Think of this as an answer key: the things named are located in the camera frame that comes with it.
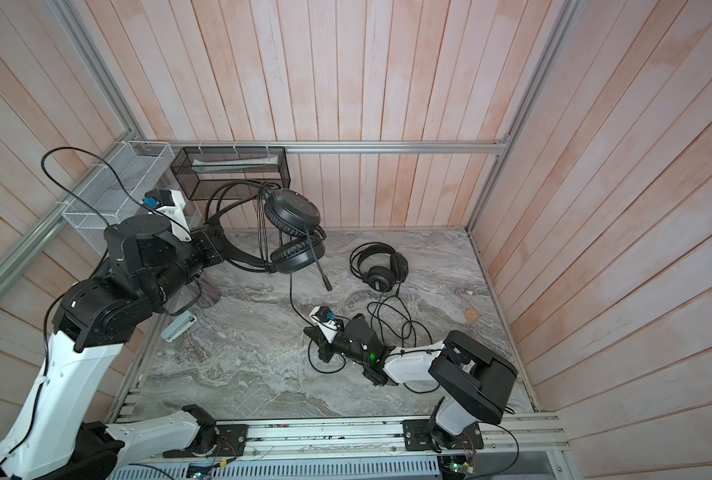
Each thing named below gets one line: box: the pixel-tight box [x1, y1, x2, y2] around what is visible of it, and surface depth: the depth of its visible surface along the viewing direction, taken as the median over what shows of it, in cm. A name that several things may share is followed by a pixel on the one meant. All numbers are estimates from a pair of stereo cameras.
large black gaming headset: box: [206, 181, 332, 292], surface depth 51 cm
